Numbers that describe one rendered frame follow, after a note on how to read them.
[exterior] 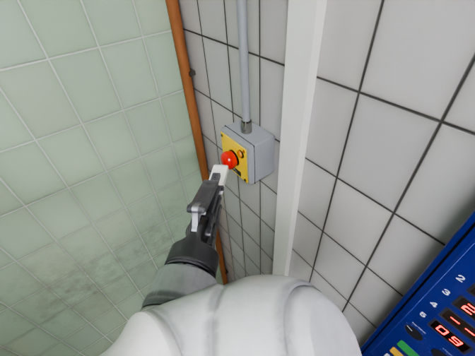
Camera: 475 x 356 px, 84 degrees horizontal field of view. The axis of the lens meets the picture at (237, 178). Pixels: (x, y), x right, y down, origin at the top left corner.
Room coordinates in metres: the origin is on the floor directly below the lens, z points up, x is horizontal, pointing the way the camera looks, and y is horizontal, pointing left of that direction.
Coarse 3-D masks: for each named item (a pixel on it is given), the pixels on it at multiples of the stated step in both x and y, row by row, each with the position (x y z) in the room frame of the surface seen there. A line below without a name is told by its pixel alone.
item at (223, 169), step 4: (216, 168) 0.41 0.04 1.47; (220, 168) 0.41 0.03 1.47; (224, 168) 0.41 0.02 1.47; (212, 172) 0.40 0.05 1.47; (220, 172) 0.40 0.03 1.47; (224, 172) 0.39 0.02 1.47; (224, 176) 0.38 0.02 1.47; (220, 180) 0.37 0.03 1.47; (224, 180) 0.38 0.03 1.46; (220, 184) 0.36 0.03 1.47
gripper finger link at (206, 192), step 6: (204, 180) 0.34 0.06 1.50; (216, 180) 0.34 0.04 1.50; (204, 186) 0.32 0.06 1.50; (210, 186) 0.32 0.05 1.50; (216, 186) 0.33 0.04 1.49; (198, 192) 0.31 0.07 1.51; (204, 192) 0.30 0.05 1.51; (210, 192) 0.30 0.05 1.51; (198, 198) 0.29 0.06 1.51; (204, 198) 0.29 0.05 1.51; (210, 198) 0.29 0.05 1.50; (192, 204) 0.27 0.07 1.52; (204, 204) 0.27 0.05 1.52; (198, 210) 0.25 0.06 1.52; (204, 210) 0.26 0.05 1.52
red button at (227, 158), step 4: (224, 152) 0.45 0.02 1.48; (228, 152) 0.44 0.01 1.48; (232, 152) 0.45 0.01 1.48; (224, 156) 0.44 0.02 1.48; (228, 156) 0.43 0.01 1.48; (232, 156) 0.43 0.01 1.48; (224, 160) 0.43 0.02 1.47; (228, 160) 0.43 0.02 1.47; (232, 160) 0.43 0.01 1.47; (236, 160) 0.43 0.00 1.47; (224, 164) 0.43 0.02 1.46; (228, 164) 0.42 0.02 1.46; (232, 164) 0.42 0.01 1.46; (236, 164) 0.43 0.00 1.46; (228, 168) 0.43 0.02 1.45; (232, 168) 0.42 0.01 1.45
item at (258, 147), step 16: (224, 128) 0.49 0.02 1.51; (240, 128) 0.48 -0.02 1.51; (256, 128) 0.48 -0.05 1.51; (224, 144) 0.48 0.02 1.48; (240, 144) 0.43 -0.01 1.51; (256, 144) 0.42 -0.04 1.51; (272, 144) 0.44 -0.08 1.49; (240, 160) 0.43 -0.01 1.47; (256, 160) 0.42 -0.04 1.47; (272, 160) 0.44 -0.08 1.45; (240, 176) 0.43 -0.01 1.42; (256, 176) 0.42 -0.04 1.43
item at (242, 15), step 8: (240, 0) 0.46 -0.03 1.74; (240, 8) 0.46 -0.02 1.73; (240, 16) 0.46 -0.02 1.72; (240, 24) 0.46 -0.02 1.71; (240, 32) 0.46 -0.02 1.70; (240, 40) 0.46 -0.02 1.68; (240, 48) 0.46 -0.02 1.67; (240, 56) 0.46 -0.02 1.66; (240, 64) 0.46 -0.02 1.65; (248, 64) 0.47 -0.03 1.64; (240, 72) 0.47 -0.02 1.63; (248, 72) 0.47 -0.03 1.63; (240, 80) 0.47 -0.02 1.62; (248, 80) 0.46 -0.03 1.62; (248, 88) 0.46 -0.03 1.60; (248, 96) 0.46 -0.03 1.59; (248, 104) 0.46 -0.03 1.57; (248, 112) 0.46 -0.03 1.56; (248, 120) 0.46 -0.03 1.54; (248, 128) 0.46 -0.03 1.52
